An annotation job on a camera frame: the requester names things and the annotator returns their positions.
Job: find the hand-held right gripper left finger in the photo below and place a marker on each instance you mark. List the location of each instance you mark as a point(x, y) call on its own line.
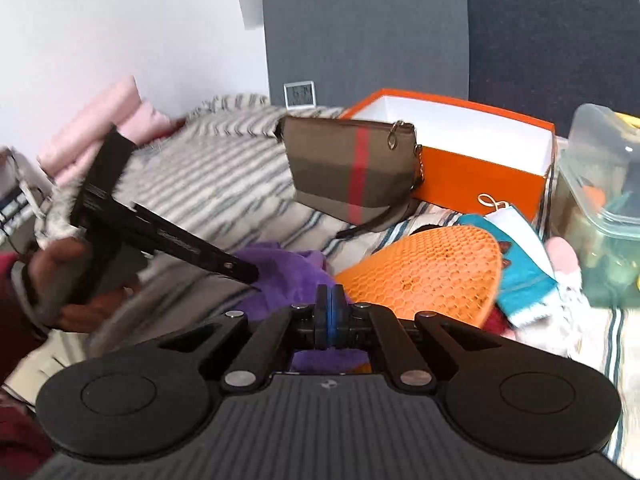
point(322, 320)

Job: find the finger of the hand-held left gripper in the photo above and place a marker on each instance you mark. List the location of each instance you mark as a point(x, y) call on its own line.
point(200, 250)

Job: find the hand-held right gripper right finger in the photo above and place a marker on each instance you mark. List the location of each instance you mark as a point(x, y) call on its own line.
point(336, 320)

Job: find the purple towel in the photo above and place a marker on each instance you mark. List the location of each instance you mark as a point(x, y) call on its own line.
point(285, 265)

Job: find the orange silicone mat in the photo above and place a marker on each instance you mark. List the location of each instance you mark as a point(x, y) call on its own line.
point(425, 270)

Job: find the dark red towel bear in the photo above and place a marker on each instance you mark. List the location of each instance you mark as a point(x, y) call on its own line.
point(493, 321)

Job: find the orange cardboard box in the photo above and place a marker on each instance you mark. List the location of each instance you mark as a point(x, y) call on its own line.
point(480, 185)

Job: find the white and pink plush toy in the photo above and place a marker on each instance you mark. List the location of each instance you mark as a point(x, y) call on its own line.
point(565, 305)

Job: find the person's left hand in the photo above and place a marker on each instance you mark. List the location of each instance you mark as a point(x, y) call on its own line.
point(50, 267)

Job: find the pink quilted cloth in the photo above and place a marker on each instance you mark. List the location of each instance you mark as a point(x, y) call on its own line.
point(100, 120)

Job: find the striped blanket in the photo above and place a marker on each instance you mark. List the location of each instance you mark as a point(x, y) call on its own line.
point(210, 175)

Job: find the brown pouch with red stripe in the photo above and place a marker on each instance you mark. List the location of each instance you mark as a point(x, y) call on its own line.
point(330, 170)

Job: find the white digital clock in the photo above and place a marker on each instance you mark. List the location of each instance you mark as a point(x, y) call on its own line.
point(300, 95)

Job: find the dark red garment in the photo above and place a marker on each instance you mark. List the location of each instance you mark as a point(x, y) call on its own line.
point(20, 435)

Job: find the grey headboard panel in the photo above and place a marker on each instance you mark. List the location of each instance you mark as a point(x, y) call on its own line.
point(365, 25)

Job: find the clear plastic container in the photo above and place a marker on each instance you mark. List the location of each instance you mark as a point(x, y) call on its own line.
point(600, 200)

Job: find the navy headboard panel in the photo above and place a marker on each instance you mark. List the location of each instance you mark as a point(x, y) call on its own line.
point(555, 30)

